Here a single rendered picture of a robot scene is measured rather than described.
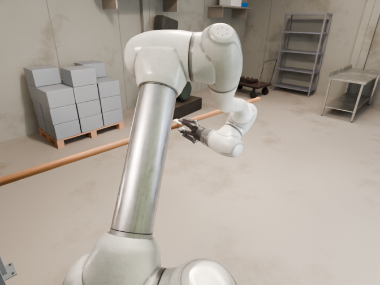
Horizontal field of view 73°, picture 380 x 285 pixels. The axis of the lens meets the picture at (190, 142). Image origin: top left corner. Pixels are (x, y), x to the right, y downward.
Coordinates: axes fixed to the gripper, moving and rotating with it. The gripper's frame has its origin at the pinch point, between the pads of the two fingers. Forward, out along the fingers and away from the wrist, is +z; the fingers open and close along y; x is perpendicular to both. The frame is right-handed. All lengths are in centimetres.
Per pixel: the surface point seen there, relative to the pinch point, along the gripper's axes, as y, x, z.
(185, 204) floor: 119, 56, 55
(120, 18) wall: -55, 174, 367
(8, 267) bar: 118, -94, 90
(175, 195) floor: 119, 58, 74
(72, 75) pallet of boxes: 18, 40, 273
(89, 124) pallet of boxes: 94, 52, 274
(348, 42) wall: -14, 621, 115
